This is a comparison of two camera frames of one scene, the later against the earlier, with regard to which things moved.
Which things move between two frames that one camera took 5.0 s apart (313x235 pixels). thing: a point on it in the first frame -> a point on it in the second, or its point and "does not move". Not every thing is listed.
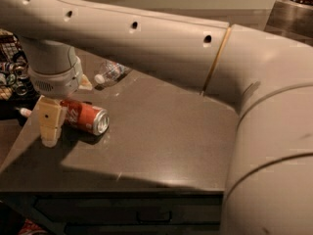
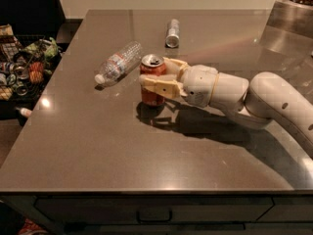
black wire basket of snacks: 15,81 does not move
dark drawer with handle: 100,210 does not move
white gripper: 56,83 -> 199,84
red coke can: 86,117 -> 152,65
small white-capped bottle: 24,112 does not move
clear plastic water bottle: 111,70 does not move
